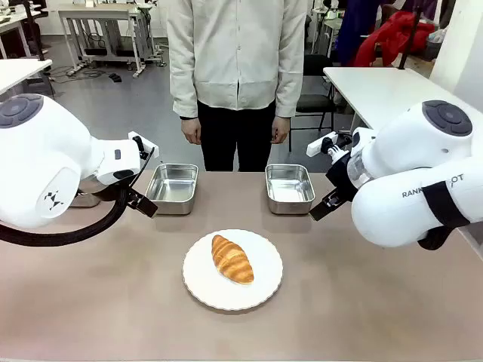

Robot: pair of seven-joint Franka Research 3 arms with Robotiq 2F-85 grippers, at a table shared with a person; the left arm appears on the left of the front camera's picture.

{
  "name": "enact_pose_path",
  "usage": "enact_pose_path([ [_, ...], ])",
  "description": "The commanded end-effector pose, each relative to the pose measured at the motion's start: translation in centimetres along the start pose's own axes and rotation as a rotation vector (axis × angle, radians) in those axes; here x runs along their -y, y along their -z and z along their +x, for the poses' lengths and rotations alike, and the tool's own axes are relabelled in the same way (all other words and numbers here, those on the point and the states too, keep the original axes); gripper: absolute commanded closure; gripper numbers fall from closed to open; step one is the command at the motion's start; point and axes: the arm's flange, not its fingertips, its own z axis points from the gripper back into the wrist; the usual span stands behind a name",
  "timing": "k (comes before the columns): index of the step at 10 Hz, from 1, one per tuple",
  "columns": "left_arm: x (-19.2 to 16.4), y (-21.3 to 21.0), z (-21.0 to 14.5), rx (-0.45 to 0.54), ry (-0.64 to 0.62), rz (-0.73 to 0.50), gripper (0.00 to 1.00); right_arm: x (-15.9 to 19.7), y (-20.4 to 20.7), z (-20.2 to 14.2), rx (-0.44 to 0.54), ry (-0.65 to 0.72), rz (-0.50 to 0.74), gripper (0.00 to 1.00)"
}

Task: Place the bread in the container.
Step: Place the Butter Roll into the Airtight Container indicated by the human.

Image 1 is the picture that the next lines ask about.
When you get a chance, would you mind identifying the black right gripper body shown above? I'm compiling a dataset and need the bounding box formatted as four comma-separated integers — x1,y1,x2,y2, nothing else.
325,150,358,204

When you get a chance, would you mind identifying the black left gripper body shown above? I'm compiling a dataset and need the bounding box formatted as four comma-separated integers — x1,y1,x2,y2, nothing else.
98,179,134,204

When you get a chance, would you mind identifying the steel rectangular container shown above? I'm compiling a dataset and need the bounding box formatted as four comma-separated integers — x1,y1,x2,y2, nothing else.
69,189,102,209
264,163,316,216
144,162,200,216

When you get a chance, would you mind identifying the golden croissant bread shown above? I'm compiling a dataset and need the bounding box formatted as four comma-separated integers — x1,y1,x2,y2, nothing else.
211,234,255,286

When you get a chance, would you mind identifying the person's left hand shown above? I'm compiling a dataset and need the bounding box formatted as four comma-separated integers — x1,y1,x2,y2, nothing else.
269,115,291,146

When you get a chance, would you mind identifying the person's right hand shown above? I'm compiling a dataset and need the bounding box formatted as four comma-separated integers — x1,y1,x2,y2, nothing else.
180,116,203,146

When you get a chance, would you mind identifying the black chair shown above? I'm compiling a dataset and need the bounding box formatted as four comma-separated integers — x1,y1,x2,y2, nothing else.
288,54,337,153

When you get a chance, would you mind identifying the large white side table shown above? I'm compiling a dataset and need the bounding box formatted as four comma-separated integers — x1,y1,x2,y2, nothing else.
323,66,460,133

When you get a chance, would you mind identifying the white scalloped plate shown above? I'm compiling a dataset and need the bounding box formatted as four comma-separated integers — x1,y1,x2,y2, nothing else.
182,228,285,312

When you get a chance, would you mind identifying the white floor power strip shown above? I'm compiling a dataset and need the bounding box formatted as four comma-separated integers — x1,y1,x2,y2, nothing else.
66,62,88,78

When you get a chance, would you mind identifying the red jacket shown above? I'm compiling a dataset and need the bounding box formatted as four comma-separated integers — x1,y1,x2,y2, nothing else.
353,10,436,69

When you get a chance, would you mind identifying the small white side table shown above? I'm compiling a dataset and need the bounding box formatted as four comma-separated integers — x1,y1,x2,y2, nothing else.
0,58,54,97

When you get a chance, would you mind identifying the blue hanging garment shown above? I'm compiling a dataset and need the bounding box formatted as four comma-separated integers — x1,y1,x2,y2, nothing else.
334,0,383,67

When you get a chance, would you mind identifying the person in cream shirt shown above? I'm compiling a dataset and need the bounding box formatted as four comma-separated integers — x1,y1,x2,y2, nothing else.
165,0,309,173

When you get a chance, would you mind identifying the tall black pole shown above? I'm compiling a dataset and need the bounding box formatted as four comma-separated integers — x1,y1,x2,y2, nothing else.
398,0,423,71

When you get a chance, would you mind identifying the grey workbench desk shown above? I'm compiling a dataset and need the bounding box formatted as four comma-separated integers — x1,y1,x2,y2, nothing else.
57,2,162,79

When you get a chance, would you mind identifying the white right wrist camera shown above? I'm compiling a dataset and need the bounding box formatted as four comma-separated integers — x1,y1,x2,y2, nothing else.
306,131,354,159

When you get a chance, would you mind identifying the black braided cable sleeve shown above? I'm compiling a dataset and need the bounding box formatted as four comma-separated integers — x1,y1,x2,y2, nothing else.
0,146,156,248

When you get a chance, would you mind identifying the black arm cable strap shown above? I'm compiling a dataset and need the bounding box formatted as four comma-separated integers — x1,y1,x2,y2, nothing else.
417,179,472,251

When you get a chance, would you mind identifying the black camera stand pole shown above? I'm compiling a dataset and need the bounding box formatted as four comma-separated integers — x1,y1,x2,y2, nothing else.
23,0,47,62

